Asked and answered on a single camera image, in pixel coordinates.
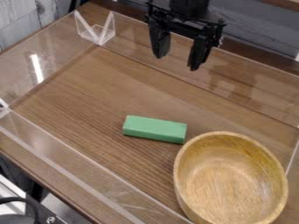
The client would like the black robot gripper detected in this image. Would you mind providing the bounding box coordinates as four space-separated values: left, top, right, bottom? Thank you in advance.
145 0 227 71

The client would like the green rectangular block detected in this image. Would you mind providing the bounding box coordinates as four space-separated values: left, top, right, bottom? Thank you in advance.
123 115 187 144

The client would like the brown wooden bowl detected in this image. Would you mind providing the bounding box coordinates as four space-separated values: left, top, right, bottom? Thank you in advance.
172 131 288 224

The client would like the clear acrylic corner bracket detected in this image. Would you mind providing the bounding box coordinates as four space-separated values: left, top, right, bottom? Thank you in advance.
73 10 116 46

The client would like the clear acrylic barrier wall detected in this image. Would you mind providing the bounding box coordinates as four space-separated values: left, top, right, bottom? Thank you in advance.
0 4 299 224

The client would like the black metal table bracket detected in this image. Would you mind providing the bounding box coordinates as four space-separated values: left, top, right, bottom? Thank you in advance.
24 194 67 224

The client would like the black cable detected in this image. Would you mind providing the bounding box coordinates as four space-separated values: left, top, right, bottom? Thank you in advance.
0 196 41 224

